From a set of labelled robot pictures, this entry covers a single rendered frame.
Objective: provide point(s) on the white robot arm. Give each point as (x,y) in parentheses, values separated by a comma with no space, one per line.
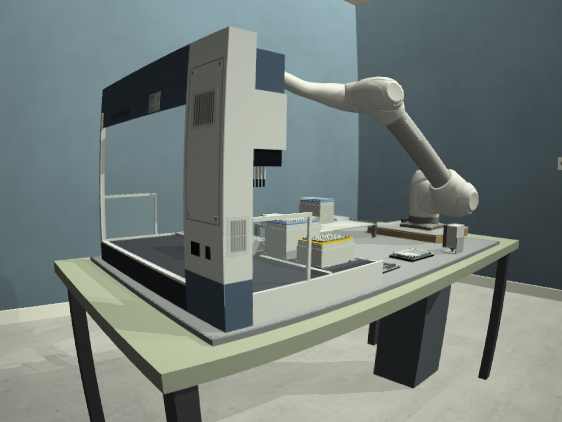
(378,97)

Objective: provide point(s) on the yellow tip rack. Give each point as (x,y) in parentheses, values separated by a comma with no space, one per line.
(331,249)

